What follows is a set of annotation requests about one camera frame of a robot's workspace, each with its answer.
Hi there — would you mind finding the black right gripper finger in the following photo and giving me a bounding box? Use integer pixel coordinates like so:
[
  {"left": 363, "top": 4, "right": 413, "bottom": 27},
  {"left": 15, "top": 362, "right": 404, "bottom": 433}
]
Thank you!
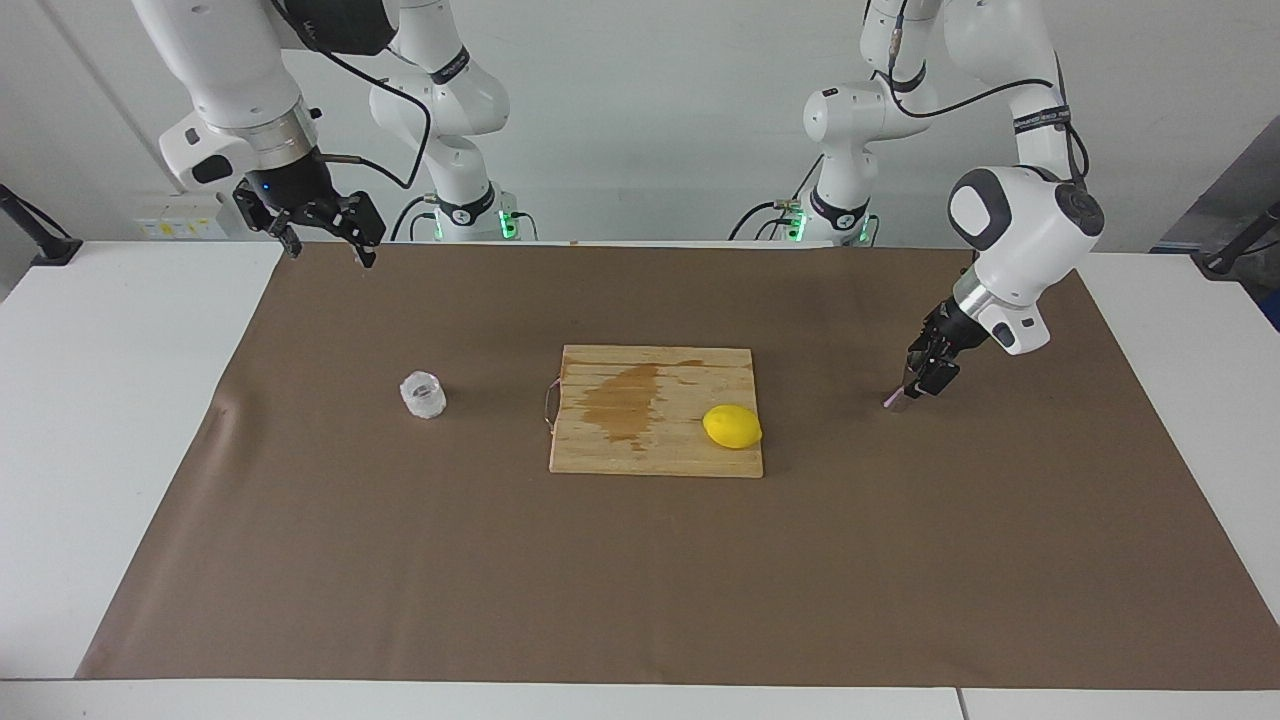
[
  {"left": 322, "top": 191, "right": 387, "bottom": 268},
  {"left": 233, "top": 184, "right": 303, "bottom": 259}
]

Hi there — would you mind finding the clear textured cup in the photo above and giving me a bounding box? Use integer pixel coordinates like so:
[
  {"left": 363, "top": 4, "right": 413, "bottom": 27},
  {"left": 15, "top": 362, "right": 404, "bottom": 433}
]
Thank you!
[{"left": 399, "top": 371, "right": 447, "bottom": 420}]

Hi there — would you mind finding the yellow lemon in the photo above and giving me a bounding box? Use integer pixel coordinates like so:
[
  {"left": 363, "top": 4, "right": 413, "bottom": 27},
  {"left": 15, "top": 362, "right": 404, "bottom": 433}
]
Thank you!
[{"left": 702, "top": 404, "right": 763, "bottom": 450}]

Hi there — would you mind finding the black clamp stand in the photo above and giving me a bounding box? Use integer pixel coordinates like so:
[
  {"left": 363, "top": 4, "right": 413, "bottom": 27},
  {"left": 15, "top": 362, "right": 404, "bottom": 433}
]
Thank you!
[
  {"left": 0, "top": 184, "right": 83, "bottom": 267},
  {"left": 1200, "top": 200, "right": 1280, "bottom": 280}
]

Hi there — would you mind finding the wooden cutting board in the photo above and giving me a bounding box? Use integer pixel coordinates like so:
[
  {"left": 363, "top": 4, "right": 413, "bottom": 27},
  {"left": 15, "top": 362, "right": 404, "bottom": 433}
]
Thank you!
[{"left": 543, "top": 345, "right": 764, "bottom": 479}]

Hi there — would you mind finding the brown paper table mat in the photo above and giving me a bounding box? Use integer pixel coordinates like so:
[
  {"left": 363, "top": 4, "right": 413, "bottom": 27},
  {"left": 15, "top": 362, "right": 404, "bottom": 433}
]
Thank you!
[{"left": 75, "top": 240, "right": 1280, "bottom": 691}]

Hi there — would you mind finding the black base cable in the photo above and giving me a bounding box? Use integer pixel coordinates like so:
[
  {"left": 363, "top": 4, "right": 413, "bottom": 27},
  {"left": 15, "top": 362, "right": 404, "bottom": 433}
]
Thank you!
[
  {"left": 728, "top": 150, "right": 831, "bottom": 243},
  {"left": 392, "top": 193, "right": 441, "bottom": 243}
]

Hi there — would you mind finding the white wall socket box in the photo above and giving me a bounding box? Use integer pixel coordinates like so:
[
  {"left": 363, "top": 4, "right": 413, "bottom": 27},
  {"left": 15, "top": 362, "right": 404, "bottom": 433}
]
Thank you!
[{"left": 133, "top": 192, "right": 229, "bottom": 241}]

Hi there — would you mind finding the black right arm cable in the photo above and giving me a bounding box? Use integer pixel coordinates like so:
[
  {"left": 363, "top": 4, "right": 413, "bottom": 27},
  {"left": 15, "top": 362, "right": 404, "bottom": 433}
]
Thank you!
[{"left": 268, "top": 0, "right": 436, "bottom": 191}]

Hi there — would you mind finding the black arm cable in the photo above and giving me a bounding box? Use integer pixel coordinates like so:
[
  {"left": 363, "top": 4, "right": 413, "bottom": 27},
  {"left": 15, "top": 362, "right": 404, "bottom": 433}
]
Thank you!
[
  {"left": 268, "top": 0, "right": 436, "bottom": 191},
  {"left": 885, "top": 0, "right": 1093, "bottom": 186}
]

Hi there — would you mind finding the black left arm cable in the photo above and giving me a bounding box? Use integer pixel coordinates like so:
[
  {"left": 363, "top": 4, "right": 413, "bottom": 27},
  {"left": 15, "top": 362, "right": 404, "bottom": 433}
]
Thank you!
[{"left": 885, "top": 0, "right": 1093, "bottom": 186}]

